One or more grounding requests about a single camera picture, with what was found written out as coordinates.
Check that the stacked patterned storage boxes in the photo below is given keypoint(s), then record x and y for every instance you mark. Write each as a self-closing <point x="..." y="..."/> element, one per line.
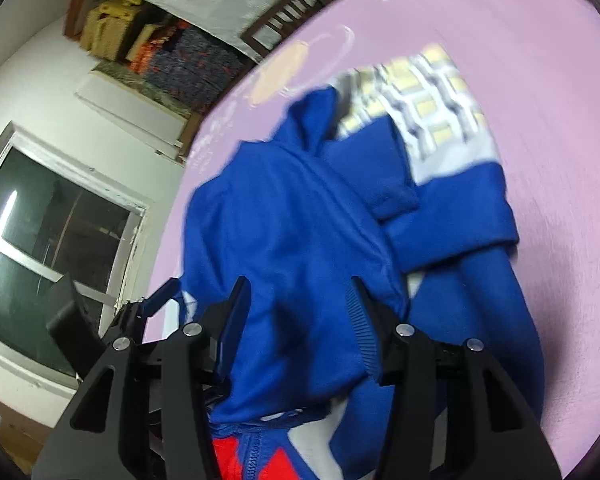
<point x="152" y="52"/>

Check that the dark glass window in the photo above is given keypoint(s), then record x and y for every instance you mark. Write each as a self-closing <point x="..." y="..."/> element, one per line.
<point x="57" y="217"/>

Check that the white beige patterned garment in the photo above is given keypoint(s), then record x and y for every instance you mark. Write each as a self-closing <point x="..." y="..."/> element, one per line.
<point x="443" y="128"/>

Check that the white board panel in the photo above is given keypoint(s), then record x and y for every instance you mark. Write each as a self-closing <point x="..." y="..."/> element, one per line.
<point x="144" y="119"/>

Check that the blue red white jacket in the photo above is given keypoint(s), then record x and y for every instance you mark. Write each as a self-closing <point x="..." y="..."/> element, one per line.
<point x="302" y="214"/>

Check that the dark wooden chair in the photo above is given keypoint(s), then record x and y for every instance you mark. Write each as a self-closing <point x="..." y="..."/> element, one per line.
<point x="278" y="22"/>

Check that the pink printed bed sheet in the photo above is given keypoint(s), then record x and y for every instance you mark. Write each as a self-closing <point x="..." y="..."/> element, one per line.
<point x="534" y="68"/>

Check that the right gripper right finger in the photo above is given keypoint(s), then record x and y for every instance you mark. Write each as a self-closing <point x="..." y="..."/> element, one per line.
<point x="455" y="413"/>

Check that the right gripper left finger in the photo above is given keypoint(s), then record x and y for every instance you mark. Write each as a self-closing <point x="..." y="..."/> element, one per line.
<point x="142" y="410"/>

